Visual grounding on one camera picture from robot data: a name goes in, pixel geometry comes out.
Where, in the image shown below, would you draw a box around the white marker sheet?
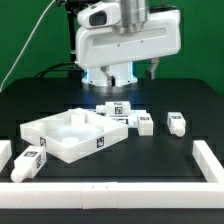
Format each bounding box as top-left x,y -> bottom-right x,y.
113,110 -> 152,128

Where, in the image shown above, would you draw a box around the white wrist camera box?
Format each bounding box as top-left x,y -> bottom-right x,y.
78,1 -> 121,29

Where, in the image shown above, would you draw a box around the black cables at base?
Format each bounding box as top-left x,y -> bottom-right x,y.
34,59 -> 88,80

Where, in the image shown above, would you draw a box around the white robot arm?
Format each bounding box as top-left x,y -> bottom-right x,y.
76,0 -> 181,92

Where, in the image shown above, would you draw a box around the white square table top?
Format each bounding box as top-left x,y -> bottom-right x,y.
20,108 -> 128,163

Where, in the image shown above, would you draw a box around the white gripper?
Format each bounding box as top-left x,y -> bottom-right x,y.
76,10 -> 181,84

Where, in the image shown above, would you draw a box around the white U-shaped fence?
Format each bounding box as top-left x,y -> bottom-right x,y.
0,140 -> 224,209

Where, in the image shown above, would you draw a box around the white cable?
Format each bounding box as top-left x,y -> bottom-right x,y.
0,0 -> 56,93

